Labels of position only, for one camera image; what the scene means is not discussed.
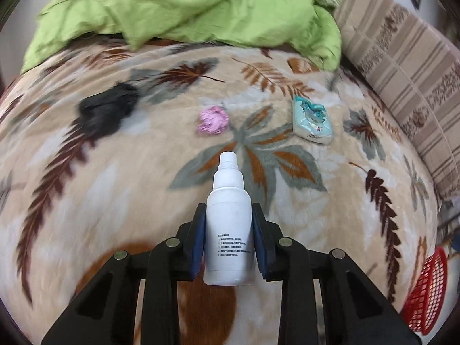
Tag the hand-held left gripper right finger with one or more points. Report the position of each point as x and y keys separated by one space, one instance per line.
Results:
x=259 y=251

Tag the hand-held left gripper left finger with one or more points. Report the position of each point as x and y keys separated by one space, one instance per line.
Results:
x=196 y=251

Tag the white plastic bottle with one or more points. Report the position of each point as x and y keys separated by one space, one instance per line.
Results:
x=228 y=215

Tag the red plastic basket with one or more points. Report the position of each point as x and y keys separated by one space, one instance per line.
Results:
x=429 y=291

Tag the leaf print blanket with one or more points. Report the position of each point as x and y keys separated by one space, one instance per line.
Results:
x=107 y=194

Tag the pink crumpled paper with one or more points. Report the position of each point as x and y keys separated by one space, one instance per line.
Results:
x=214 y=120

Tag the teal tissue packet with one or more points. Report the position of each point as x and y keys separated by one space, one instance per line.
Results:
x=311 y=120

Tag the black cloth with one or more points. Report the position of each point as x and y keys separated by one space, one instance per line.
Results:
x=106 y=109

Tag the striped brown cushion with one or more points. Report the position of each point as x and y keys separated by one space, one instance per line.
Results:
x=406 y=72

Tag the green quilt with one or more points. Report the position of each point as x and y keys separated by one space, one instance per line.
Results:
x=187 y=7

